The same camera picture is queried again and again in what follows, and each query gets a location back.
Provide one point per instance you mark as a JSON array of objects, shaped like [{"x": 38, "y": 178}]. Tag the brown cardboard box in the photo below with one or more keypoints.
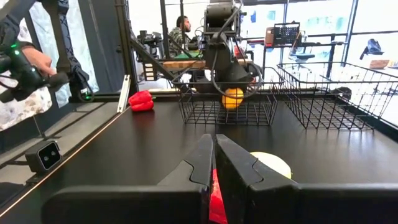
[{"x": 269, "y": 37}]

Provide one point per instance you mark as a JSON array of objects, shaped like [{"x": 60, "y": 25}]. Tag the black bag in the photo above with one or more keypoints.
[{"x": 373, "y": 46}]

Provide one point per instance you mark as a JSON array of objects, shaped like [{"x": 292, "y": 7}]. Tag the yellow bell pepper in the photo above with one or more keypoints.
[{"x": 276, "y": 163}]

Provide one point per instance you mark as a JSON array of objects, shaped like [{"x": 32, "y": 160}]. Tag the black pegboard crate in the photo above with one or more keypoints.
[{"x": 286, "y": 33}]

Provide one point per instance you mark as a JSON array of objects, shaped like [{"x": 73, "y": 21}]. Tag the silver metal bar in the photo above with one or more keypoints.
[{"x": 123, "y": 93}]

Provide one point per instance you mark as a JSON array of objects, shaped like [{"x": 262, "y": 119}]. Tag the black background robot arm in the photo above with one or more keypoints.
[{"x": 149, "y": 40}]

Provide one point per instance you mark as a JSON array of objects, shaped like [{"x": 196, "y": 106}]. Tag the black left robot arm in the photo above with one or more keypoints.
[{"x": 222, "y": 17}]

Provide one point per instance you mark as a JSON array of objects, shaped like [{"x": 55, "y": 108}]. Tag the blue office chair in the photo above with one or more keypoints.
[{"x": 301, "y": 56}]

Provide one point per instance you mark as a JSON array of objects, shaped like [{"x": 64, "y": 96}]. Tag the small black depth camera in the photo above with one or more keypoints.
[{"x": 46, "y": 155}]

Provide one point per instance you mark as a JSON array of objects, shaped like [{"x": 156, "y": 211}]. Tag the black diagonal frame strut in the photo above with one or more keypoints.
[{"x": 152, "y": 59}]

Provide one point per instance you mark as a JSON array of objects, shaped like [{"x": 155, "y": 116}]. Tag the red bell pepper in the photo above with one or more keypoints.
[
  {"x": 141, "y": 101},
  {"x": 216, "y": 202}
]

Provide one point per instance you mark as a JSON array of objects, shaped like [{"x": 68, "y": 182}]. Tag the black frame post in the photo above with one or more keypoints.
[{"x": 126, "y": 46}]

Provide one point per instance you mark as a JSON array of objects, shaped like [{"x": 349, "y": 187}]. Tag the yellow-orange citrus fruit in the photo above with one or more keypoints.
[{"x": 231, "y": 101}]

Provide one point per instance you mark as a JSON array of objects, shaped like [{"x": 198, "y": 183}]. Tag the wooden background table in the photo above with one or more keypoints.
[{"x": 183, "y": 64}]

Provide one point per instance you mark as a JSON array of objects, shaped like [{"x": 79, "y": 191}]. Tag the wooden box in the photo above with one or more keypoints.
[{"x": 379, "y": 64}]

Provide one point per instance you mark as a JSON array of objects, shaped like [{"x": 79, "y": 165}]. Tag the black handheld control device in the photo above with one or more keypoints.
[{"x": 25, "y": 77}]

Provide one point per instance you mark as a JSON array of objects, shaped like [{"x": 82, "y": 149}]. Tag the person's hand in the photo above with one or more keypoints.
[{"x": 37, "y": 60}]

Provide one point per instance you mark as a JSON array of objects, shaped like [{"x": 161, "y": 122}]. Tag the black metal desk frame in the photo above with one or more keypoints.
[{"x": 317, "y": 44}]

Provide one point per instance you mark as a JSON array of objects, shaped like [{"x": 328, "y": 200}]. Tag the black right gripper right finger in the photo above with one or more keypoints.
[{"x": 280, "y": 205}]

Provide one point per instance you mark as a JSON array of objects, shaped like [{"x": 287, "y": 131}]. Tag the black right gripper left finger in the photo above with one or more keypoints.
[{"x": 186, "y": 202}]

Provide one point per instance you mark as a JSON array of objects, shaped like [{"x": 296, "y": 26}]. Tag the person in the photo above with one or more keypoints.
[
  {"x": 178, "y": 37},
  {"x": 18, "y": 109}
]

